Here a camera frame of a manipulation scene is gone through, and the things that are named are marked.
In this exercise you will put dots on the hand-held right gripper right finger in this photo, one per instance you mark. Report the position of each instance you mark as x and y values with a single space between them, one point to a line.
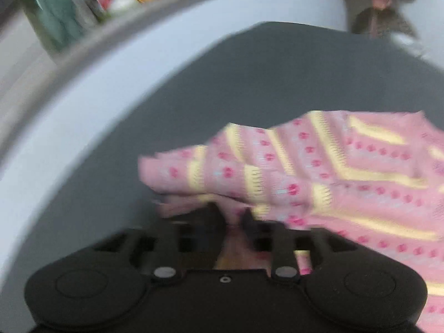
249 225

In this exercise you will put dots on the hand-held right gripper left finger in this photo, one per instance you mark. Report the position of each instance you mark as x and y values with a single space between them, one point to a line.
210 222

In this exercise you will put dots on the pink knit sweater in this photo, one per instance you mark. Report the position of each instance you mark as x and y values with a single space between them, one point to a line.
329 180

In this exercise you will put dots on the grey curved ledge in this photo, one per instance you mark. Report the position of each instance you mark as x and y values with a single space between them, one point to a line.
104 38

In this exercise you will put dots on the white bowl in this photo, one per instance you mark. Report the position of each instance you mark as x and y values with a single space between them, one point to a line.
121 3

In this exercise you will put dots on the round woven cushion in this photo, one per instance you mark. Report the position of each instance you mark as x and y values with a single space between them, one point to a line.
385 22

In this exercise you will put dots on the grey slatted cabinet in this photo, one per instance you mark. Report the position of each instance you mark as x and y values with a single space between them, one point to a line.
17 52

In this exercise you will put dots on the green curtain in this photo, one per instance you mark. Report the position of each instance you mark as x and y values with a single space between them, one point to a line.
55 7

